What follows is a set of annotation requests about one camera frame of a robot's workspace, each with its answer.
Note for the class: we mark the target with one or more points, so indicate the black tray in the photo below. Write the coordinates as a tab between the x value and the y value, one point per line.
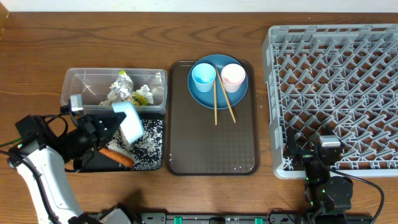
97	162

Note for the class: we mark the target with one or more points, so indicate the brown serving tray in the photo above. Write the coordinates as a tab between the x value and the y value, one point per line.
203	141

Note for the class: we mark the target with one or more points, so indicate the wooden chopstick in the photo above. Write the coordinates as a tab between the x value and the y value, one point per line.
215	102
225	95

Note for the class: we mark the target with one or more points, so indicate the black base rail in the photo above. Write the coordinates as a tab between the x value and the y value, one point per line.
120	214

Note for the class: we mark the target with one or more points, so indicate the orange carrot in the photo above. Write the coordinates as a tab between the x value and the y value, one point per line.
123	160

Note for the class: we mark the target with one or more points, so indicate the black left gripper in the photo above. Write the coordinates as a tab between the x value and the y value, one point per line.
84	126

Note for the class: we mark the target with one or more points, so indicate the grey dishwasher rack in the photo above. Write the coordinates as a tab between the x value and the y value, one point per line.
338	77

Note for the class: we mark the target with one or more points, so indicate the yellow snack wrapper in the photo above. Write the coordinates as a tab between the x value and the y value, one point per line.
124	87

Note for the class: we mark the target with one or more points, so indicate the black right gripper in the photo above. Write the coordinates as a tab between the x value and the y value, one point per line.
291	150

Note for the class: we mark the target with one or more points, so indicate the white tissue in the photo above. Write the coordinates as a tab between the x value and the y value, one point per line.
148	97
111	98

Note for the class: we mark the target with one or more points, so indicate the light blue bowl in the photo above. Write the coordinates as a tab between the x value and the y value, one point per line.
131	127

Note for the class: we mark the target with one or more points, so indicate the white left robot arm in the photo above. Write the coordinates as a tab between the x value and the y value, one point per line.
41	156

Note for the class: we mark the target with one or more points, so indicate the pink cup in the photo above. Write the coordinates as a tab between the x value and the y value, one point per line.
232	77

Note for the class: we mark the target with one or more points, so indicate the light blue cup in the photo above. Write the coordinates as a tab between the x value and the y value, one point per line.
203	76

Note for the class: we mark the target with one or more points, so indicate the pile of white rice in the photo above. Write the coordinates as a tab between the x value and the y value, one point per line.
146	152

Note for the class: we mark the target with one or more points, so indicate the clear plastic bin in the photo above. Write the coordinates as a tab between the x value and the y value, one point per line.
93	86

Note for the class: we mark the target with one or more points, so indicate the dark blue plate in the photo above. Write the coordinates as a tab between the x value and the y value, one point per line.
206	99

